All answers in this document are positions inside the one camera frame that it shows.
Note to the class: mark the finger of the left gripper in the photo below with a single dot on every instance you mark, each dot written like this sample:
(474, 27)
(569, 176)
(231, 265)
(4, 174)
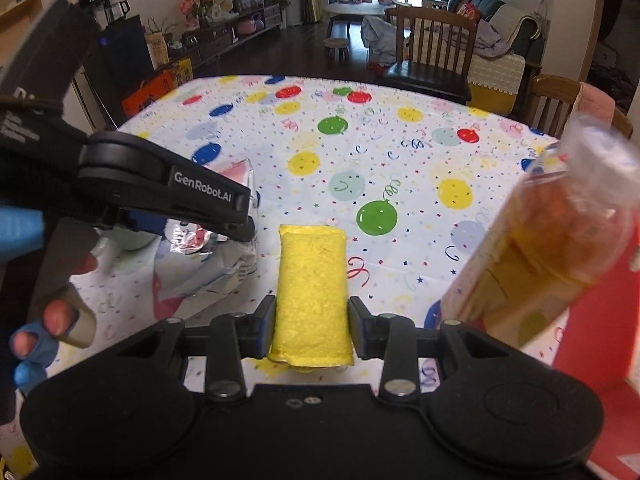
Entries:
(146, 225)
(138, 174)

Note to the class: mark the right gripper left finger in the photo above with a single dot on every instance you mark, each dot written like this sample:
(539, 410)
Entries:
(231, 339)

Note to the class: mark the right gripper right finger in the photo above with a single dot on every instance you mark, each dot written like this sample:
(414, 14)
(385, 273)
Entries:
(391, 339)

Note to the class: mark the silver snack packet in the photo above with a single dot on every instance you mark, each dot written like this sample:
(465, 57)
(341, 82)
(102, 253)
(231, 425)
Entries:
(194, 269)

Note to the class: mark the yellow sponge cloth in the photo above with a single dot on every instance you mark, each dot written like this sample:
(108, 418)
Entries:
(311, 324)

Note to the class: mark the orange tea bottle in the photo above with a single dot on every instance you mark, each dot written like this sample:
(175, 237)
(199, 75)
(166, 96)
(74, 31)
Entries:
(563, 226)

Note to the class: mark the left hand blue glove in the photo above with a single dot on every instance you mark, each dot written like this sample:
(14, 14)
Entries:
(38, 261)

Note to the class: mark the low tv cabinet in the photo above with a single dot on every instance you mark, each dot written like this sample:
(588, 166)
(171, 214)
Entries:
(207, 45)

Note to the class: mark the balloon print tablecloth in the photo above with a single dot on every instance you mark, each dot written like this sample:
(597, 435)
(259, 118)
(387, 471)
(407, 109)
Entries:
(402, 175)

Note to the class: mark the red cardboard box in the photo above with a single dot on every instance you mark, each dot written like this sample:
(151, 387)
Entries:
(600, 347)

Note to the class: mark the small wooden stool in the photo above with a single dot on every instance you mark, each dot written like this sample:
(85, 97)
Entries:
(336, 49)

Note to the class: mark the round coffee table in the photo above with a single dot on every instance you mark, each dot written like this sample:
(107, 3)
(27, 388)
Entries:
(355, 12)

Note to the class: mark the dark wooden chair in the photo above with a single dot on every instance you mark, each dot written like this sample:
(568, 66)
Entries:
(434, 51)

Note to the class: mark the sofa with cream cover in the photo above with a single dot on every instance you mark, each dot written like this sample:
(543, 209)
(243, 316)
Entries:
(508, 43)

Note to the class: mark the wooden chair with towel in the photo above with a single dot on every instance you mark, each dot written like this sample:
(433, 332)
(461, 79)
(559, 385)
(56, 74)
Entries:
(549, 106)

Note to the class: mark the pink towel on chair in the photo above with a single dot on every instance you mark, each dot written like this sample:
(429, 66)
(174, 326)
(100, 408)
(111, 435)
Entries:
(593, 102)

